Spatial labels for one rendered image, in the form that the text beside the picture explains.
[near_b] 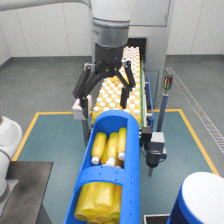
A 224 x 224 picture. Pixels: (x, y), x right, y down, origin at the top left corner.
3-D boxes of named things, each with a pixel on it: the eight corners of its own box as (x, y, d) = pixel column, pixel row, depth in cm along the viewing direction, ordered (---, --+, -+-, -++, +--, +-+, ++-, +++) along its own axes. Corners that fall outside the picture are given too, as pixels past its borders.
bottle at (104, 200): (92, 208, 68) (100, 168, 83) (109, 213, 69) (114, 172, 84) (97, 200, 64) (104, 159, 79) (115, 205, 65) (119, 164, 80)
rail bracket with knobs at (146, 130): (138, 143, 129) (138, 132, 123) (138, 136, 135) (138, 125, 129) (151, 144, 128) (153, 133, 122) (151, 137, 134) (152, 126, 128)
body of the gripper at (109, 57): (116, 39, 50) (113, 70, 56) (88, 40, 47) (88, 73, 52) (131, 46, 45) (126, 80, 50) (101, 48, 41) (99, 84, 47)
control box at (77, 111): (73, 119, 135) (71, 108, 129) (80, 104, 151) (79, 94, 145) (86, 120, 134) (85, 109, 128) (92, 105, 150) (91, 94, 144)
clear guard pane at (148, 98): (146, 158, 173) (152, 119, 144) (144, 111, 236) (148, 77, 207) (147, 158, 173) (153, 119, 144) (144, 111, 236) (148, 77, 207)
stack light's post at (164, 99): (148, 176, 209) (163, 95, 144) (148, 173, 212) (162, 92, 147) (151, 176, 209) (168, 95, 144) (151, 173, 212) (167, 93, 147)
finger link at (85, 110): (88, 99, 50) (85, 99, 50) (88, 118, 54) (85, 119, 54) (84, 94, 52) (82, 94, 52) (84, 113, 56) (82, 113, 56)
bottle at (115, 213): (121, 210, 66) (124, 168, 81) (104, 211, 68) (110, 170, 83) (128, 218, 70) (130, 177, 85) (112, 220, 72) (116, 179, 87)
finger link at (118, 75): (105, 64, 51) (109, 61, 51) (124, 87, 59) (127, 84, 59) (112, 70, 48) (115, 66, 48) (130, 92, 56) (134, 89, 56)
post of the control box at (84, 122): (90, 184, 200) (80, 113, 141) (91, 181, 203) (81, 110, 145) (93, 185, 200) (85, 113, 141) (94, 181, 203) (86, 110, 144)
